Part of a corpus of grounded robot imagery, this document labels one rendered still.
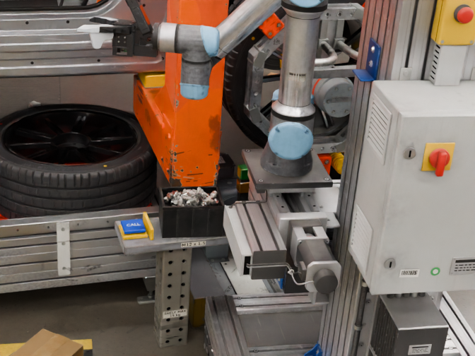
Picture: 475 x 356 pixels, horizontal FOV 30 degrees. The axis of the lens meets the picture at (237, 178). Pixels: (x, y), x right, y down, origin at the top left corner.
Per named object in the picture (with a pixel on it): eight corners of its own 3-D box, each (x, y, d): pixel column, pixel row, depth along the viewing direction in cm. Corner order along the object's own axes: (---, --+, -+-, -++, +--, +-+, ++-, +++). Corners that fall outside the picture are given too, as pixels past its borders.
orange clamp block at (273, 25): (278, 18, 300) (261, 1, 295) (285, 26, 293) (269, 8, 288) (263, 33, 300) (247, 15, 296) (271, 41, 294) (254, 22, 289)
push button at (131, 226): (141, 224, 292) (141, 218, 291) (145, 234, 286) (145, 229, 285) (120, 226, 290) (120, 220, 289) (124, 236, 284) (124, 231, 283)
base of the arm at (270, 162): (317, 176, 252) (321, 144, 248) (266, 177, 249) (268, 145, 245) (305, 152, 265) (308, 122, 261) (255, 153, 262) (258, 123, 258)
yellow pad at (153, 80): (171, 74, 354) (171, 62, 351) (179, 87, 342) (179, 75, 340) (137, 75, 350) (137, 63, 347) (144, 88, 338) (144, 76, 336)
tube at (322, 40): (325, 49, 302) (329, 18, 297) (348, 68, 286) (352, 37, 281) (277, 51, 297) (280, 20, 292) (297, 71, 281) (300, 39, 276)
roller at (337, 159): (322, 143, 353) (324, 129, 350) (352, 176, 328) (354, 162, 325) (309, 144, 351) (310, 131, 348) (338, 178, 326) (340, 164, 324)
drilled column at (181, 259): (180, 327, 319) (185, 227, 300) (187, 344, 311) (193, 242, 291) (153, 330, 316) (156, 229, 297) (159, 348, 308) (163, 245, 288)
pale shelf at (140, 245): (237, 216, 308) (237, 209, 307) (252, 241, 294) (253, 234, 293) (114, 228, 296) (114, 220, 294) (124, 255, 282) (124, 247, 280)
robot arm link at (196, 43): (216, 63, 226) (218, 32, 222) (173, 60, 227) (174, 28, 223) (218, 54, 233) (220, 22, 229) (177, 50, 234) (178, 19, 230)
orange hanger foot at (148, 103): (172, 109, 363) (174, 27, 347) (206, 165, 319) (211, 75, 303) (131, 111, 358) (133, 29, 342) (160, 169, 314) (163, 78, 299)
